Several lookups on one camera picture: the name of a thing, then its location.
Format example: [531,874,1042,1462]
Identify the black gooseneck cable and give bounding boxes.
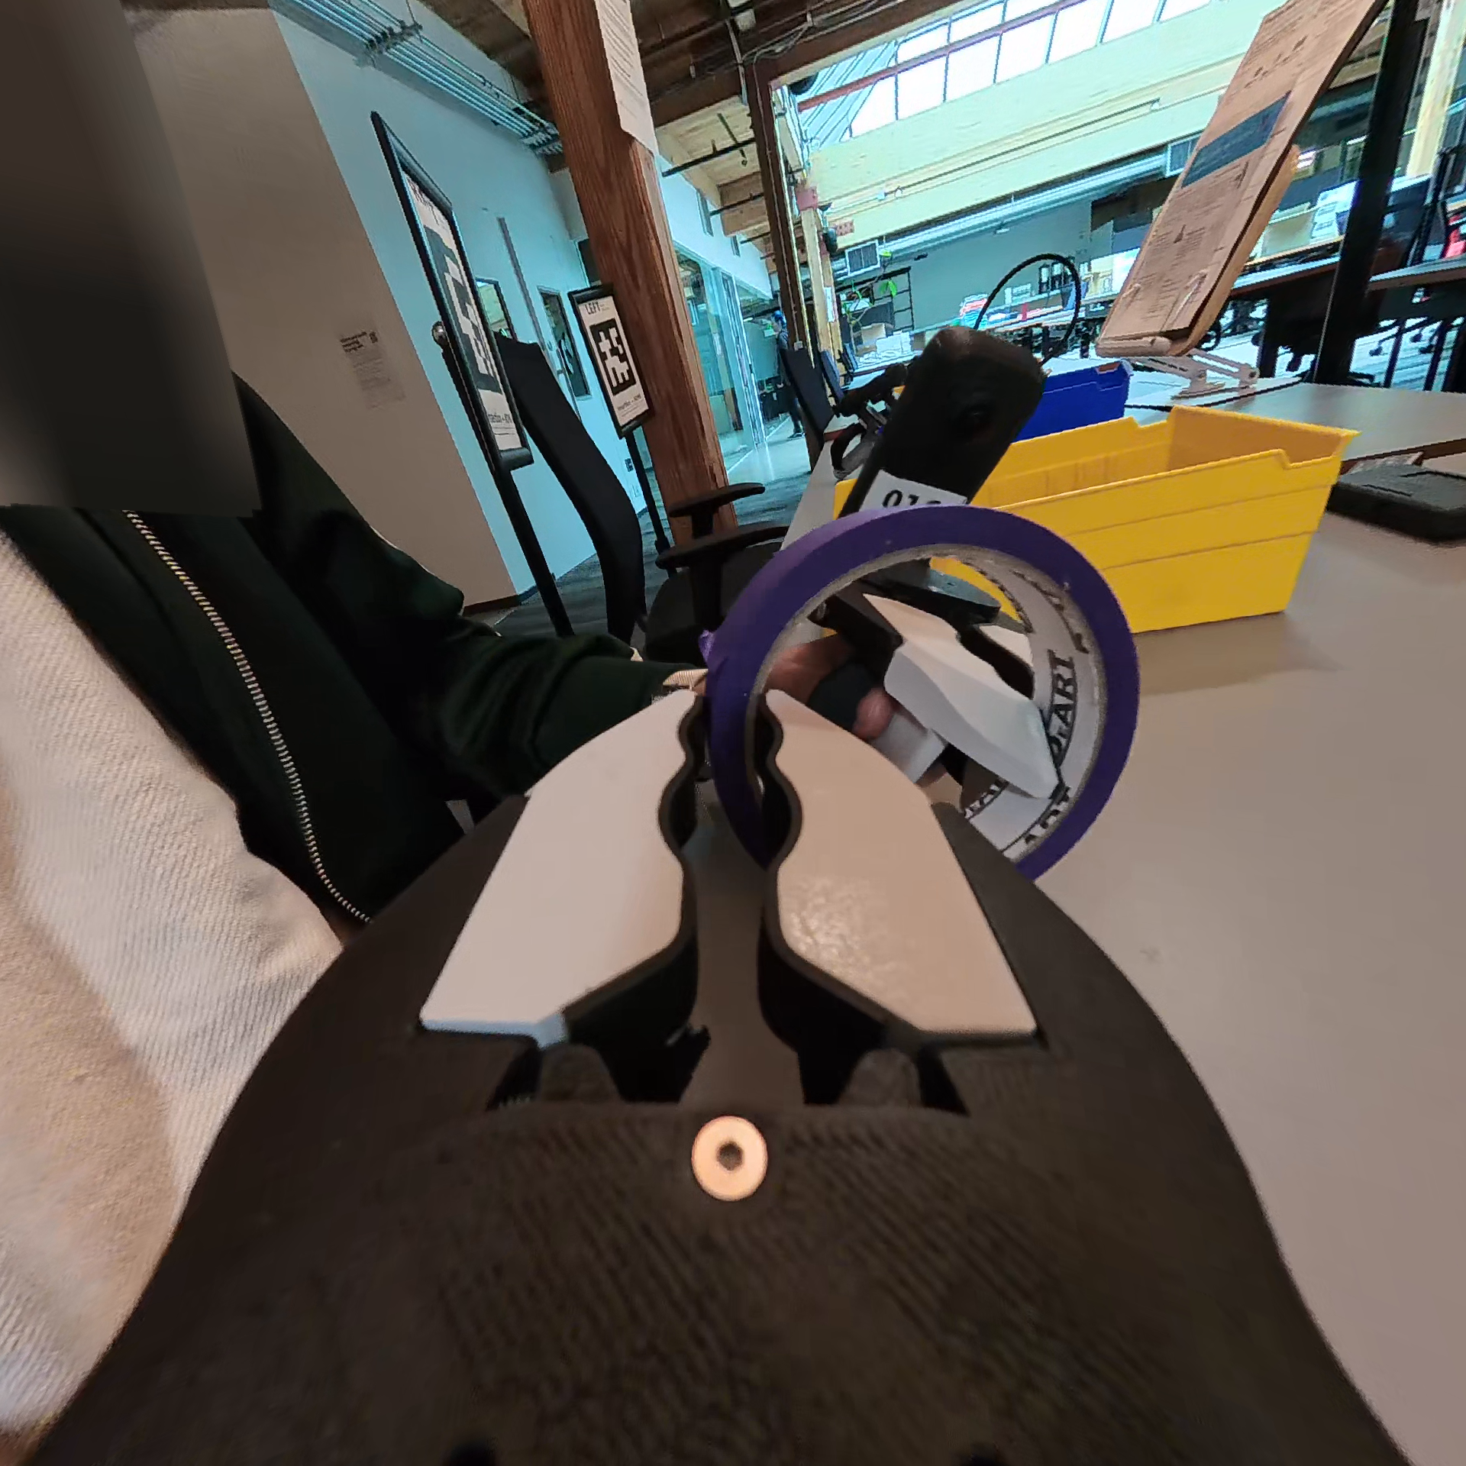
[983,249,1086,336]

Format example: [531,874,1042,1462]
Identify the person's left hand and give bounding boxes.
[761,635,852,703]

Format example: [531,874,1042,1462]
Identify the grey desk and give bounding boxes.
[676,378,1466,1466]

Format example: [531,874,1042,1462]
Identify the brown board on white stand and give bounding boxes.
[1093,0,1389,397]

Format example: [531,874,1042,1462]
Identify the black steel pole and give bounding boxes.
[1309,0,1430,387]

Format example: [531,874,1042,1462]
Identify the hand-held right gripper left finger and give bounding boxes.
[419,692,702,1048]

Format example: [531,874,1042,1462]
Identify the yellow plastic bin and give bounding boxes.
[833,402,1361,635]

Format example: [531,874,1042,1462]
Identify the wooden support post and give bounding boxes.
[524,0,737,542]

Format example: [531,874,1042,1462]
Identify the purple tape roll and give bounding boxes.
[700,502,1143,886]

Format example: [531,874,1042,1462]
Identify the blue plastic bin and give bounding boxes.
[1011,357,1136,441]

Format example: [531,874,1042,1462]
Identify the dark green zip jacket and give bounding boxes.
[0,375,691,924]

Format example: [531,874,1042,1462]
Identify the small framed marker sign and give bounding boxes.
[567,284,656,441]

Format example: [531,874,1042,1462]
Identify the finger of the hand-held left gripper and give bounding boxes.
[887,594,1063,800]

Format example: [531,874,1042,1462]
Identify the black office chair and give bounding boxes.
[491,329,794,668]

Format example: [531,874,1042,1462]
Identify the large framed poster sign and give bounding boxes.
[370,109,574,636]

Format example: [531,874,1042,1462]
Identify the flat black device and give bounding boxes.
[1327,455,1466,544]

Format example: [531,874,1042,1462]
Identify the person's left forearm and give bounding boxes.
[447,603,705,806]

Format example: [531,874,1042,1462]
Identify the wall-mounted metal rails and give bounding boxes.
[267,0,566,158]

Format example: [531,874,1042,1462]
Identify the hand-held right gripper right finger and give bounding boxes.
[758,689,1039,1045]

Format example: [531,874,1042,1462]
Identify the white paper notice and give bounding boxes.
[592,0,662,158]

